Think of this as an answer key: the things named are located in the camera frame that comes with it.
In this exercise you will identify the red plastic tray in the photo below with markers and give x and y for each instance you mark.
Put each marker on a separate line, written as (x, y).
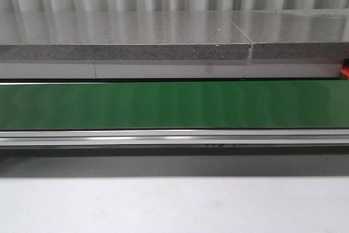
(344, 73)

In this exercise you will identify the aluminium conveyor side rail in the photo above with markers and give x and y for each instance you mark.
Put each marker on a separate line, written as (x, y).
(171, 138)

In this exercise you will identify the grey stone counter slab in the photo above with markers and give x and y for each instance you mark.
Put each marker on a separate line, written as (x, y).
(123, 35)

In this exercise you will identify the green conveyor belt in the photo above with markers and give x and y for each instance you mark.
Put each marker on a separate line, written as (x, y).
(201, 104)

